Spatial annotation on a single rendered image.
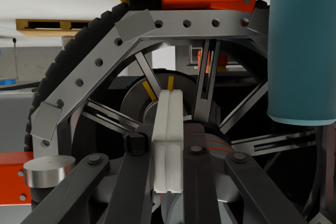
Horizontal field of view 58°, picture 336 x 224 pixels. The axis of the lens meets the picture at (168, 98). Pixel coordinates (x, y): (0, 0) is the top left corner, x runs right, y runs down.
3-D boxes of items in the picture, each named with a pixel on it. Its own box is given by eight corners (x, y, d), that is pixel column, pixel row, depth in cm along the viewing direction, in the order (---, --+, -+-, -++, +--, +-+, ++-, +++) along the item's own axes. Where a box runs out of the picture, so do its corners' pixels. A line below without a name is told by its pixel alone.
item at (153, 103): (111, 82, 104) (130, 171, 108) (107, 84, 96) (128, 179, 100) (202, 64, 104) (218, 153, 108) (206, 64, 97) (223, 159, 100)
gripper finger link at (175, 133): (167, 141, 14) (183, 140, 14) (171, 89, 20) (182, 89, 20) (168, 194, 15) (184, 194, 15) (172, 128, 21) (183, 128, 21)
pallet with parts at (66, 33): (22, 26, 494) (24, 49, 498) (14, 18, 407) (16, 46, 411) (105, 28, 538) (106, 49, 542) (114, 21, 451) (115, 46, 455)
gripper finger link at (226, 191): (183, 176, 13) (256, 176, 12) (182, 122, 17) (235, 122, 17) (183, 205, 13) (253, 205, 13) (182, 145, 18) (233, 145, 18)
